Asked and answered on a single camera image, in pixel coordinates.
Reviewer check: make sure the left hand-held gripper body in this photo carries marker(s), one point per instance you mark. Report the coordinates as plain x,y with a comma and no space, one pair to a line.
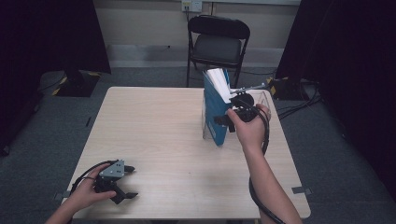
115,169

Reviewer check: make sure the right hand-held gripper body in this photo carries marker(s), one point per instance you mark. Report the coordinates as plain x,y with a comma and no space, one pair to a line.
246,105

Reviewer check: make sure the person's left hand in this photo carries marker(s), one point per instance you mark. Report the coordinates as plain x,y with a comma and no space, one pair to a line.
84,194

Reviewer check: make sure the black curtain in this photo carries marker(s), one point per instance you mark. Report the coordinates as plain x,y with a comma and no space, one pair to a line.
46,46
351,62

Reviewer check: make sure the grey tape strip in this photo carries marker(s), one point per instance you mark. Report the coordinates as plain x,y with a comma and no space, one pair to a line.
60,195
301,190

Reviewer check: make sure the black stand base yellow tape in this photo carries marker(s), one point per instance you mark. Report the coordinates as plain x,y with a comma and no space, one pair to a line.
286,88
76,85

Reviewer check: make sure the person's right hand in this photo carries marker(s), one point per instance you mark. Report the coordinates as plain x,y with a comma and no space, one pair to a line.
250,135

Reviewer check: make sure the small dark floor tape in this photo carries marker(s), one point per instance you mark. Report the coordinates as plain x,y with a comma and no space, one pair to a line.
88,121

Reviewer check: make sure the blue book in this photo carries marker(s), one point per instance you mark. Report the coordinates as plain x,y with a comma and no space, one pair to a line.
216,109

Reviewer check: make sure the clear acrylic book rack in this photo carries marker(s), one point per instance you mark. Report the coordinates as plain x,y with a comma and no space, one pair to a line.
264,99

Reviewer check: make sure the black folding chair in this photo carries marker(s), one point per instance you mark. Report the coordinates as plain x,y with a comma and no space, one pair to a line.
216,48

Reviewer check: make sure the white wall socket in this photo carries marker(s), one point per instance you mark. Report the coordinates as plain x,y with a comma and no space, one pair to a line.
191,5

